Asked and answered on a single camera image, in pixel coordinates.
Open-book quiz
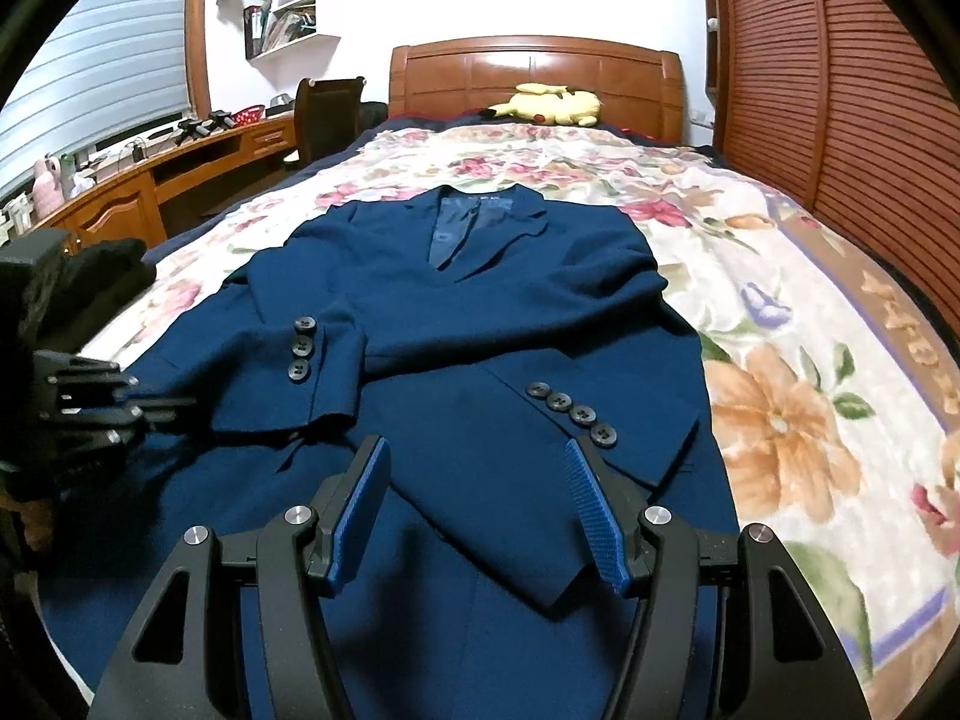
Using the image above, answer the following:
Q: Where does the wooden desk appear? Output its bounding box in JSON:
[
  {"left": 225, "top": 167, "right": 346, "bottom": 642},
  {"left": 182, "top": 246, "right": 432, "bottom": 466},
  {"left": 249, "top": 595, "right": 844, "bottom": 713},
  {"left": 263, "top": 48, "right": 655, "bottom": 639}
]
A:
[{"left": 37, "top": 114, "right": 295, "bottom": 254}]

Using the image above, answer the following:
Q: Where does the window blind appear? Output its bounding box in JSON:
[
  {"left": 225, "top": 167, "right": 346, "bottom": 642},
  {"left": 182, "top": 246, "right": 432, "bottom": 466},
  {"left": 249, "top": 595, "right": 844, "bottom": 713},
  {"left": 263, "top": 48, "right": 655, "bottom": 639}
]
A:
[{"left": 2, "top": 0, "right": 189, "bottom": 193}]

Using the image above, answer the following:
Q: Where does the wooden bed headboard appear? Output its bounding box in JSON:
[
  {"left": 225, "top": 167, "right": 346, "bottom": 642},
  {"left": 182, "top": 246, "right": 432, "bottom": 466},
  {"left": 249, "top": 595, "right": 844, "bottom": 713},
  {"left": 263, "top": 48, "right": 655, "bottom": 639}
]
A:
[{"left": 389, "top": 36, "right": 685, "bottom": 143}]

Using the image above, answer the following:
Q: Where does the black garment pile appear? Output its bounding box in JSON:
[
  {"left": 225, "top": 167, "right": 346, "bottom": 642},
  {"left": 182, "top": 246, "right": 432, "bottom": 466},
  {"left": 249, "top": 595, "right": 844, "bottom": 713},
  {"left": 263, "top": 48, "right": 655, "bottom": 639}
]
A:
[{"left": 36, "top": 239, "right": 156, "bottom": 355}]

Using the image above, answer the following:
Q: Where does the navy blue suit jacket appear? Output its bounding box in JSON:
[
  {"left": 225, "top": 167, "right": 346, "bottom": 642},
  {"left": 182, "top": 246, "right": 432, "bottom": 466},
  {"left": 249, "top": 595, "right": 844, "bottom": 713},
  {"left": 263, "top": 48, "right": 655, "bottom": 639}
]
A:
[{"left": 39, "top": 185, "right": 736, "bottom": 718}]

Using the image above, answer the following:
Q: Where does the dark desk chair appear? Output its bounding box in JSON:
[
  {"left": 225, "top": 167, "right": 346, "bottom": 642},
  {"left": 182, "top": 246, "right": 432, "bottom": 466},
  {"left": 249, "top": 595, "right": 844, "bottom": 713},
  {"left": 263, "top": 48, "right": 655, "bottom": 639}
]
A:
[{"left": 293, "top": 76, "right": 364, "bottom": 167}]

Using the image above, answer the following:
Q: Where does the wooden louvered wardrobe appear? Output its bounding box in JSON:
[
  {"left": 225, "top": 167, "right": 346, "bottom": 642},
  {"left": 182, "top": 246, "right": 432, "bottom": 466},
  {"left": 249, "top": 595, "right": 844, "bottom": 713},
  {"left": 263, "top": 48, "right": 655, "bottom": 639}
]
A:
[{"left": 708, "top": 0, "right": 958, "bottom": 323}]

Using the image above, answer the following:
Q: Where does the red basket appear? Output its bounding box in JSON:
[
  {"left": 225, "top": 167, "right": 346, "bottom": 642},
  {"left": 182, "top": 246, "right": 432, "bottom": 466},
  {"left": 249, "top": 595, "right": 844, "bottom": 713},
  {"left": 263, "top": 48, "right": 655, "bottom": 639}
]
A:
[{"left": 231, "top": 104, "right": 265, "bottom": 127}]

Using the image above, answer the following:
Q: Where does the yellow plush toy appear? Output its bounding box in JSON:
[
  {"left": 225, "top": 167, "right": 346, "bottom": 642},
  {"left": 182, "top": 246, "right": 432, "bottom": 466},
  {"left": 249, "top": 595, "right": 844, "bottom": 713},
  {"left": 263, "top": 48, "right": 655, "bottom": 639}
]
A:
[{"left": 480, "top": 83, "right": 602, "bottom": 127}]

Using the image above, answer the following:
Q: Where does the floral bed blanket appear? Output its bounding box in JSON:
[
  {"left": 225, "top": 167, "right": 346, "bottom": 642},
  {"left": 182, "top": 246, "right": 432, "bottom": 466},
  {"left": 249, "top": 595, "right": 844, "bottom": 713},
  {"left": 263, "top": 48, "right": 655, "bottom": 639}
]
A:
[{"left": 89, "top": 121, "right": 958, "bottom": 718}]

